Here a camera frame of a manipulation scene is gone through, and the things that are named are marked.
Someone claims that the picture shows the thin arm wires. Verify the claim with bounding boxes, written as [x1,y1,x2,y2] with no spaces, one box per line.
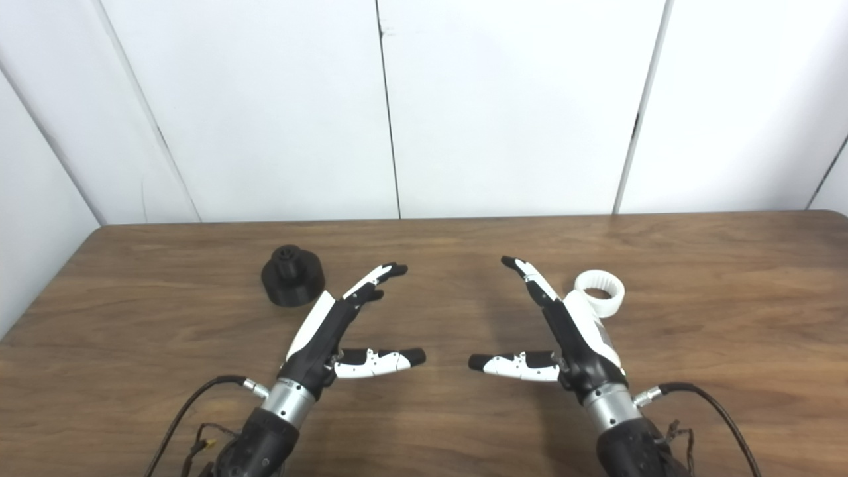
[182,423,239,477]
[662,419,696,477]

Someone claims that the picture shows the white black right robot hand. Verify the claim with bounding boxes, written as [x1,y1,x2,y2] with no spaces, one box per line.
[468,256,628,402]

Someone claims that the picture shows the round black plastic part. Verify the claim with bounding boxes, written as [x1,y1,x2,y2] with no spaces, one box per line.
[261,244,326,307]

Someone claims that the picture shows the white toothed plastic ring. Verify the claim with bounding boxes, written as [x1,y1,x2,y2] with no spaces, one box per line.
[574,270,626,317]

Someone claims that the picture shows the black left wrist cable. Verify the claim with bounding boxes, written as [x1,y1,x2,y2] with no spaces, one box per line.
[144,375,271,477]

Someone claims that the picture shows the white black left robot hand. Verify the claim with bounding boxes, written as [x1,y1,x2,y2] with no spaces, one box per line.
[280,262,427,399]

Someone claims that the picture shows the thin right arm wires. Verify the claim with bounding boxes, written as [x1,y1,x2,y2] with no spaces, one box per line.
[662,419,696,477]

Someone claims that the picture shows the thin left arm wires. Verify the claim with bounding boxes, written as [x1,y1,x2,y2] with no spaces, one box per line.
[182,423,239,477]

